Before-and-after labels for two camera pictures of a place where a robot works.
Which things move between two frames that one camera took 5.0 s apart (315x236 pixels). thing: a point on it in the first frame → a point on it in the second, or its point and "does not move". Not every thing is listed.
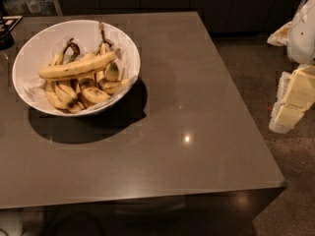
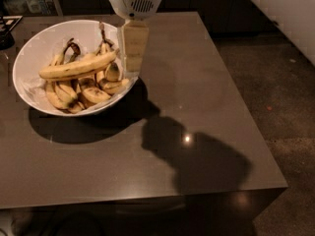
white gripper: x=303 y=33 → x=133 y=1
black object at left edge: x=6 y=25 does not move
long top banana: x=91 y=63 does not move
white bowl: x=77 y=67 does not move
